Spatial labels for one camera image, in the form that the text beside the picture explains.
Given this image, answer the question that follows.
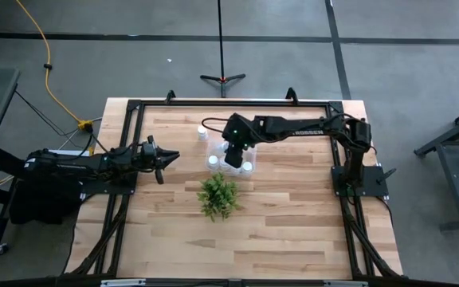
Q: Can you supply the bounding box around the silver bracket plate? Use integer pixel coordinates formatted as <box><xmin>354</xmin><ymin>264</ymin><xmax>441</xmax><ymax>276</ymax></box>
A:
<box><xmin>324</xmin><ymin>280</ymin><xmax>369</xmax><ymax>287</ymax></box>
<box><xmin>100</xmin><ymin>278</ymin><xmax>147</xmax><ymax>287</ymax></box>

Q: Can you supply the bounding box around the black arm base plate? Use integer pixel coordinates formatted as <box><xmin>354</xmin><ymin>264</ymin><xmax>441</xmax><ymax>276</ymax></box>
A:
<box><xmin>331</xmin><ymin>165</ymin><xmax>390</xmax><ymax>197</ymax></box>
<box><xmin>78</xmin><ymin>165</ymin><xmax>139</xmax><ymax>195</ymax></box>

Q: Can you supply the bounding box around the clear plastic basket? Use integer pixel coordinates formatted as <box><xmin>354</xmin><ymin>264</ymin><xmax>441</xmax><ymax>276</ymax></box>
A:
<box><xmin>204</xmin><ymin>136</ymin><xmax>257</xmax><ymax>179</ymax></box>

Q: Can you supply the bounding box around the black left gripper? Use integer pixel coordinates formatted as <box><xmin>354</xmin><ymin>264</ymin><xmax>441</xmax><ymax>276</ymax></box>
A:
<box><xmin>136</xmin><ymin>135</ymin><xmax>181</xmax><ymax>185</ymax></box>

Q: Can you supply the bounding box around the yellow extension cable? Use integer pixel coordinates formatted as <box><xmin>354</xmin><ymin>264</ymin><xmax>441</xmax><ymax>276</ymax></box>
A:
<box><xmin>0</xmin><ymin>0</ymin><xmax>95</xmax><ymax>188</ymax></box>

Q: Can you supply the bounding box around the black tripod stand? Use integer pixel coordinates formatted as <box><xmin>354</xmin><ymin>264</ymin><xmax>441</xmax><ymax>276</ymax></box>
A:
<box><xmin>199</xmin><ymin>0</ymin><xmax>246</xmax><ymax>99</ymax></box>

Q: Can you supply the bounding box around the black bag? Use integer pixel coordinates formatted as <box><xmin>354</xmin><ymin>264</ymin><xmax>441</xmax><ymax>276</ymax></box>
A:
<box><xmin>9</xmin><ymin>171</ymin><xmax>83</xmax><ymax>225</ymax></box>

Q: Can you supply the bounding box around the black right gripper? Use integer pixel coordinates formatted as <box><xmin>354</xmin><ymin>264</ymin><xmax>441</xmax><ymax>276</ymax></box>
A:
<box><xmin>221</xmin><ymin>112</ymin><xmax>265</xmax><ymax>169</ymax></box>

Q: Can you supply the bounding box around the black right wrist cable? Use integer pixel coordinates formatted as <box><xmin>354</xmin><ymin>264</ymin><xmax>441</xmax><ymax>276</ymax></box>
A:
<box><xmin>200</xmin><ymin>116</ymin><xmax>233</xmax><ymax>140</ymax></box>

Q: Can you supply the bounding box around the black aluminium rig frame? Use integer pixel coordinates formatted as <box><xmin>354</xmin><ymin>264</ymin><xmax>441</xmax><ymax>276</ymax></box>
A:
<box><xmin>65</xmin><ymin>97</ymin><xmax>405</xmax><ymax>287</ymax></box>

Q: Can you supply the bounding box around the white power strip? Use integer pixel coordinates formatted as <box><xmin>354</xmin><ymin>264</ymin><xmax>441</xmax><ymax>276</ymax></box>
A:
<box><xmin>48</xmin><ymin>149</ymin><xmax>91</xmax><ymax>157</ymax></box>

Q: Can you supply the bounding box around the thin black floor cable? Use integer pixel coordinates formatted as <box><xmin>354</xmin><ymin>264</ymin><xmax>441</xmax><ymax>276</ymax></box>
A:
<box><xmin>14</xmin><ymin>90</ymin><xmax>95</xmax><ymax>139</ymax></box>

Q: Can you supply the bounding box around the black metal table stand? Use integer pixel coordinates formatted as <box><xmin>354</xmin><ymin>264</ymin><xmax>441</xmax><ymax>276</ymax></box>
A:
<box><xmin>414</xmin><ymin>101</ymin><xmax>459</xmax><ymax>233</ymax></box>

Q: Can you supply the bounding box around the green plant in white pot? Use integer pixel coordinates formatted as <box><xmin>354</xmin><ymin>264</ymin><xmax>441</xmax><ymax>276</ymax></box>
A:
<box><xmin>196</xmin><ymin>171</ymin><xmax>242</xmax><ymax>223</ymax></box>

